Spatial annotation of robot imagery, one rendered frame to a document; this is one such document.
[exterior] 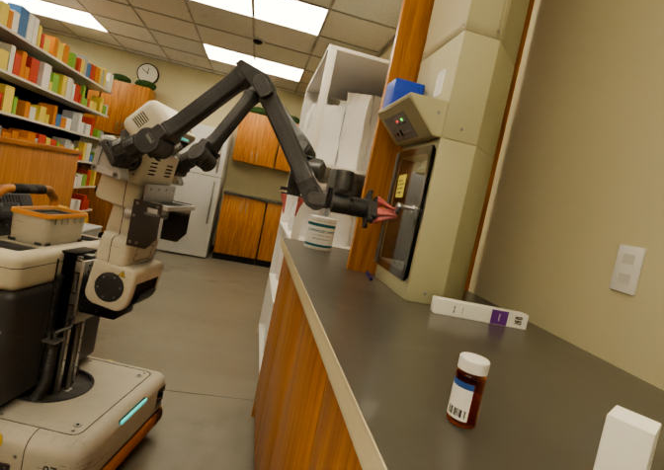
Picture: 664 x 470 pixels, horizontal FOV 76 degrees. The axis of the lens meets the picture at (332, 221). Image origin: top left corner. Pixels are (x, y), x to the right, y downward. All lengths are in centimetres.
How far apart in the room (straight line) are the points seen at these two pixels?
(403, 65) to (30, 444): 173
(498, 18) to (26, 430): 188
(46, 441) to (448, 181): 145
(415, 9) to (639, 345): 124
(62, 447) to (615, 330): 159
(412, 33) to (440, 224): 75
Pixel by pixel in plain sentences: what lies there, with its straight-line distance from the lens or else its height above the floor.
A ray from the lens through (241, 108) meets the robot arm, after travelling 188.
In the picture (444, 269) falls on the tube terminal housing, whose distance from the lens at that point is 127.
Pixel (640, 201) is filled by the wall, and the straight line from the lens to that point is 127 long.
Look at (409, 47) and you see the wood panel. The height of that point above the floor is 177.
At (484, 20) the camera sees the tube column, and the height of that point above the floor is 175.
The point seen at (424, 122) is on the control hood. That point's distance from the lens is 123.
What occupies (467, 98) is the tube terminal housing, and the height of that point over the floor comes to 153.
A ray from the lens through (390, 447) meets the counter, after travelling 51.
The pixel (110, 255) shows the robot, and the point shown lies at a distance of 165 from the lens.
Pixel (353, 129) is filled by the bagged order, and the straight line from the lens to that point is 249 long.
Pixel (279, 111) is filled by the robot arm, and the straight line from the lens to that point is 131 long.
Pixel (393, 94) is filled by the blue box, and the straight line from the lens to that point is 142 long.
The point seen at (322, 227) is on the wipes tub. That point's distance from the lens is 191.
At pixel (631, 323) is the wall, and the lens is 123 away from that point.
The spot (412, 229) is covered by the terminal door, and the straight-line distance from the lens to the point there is 124.
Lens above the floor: 118
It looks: 3 degrees down
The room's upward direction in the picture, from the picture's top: 12 degrees clockwise
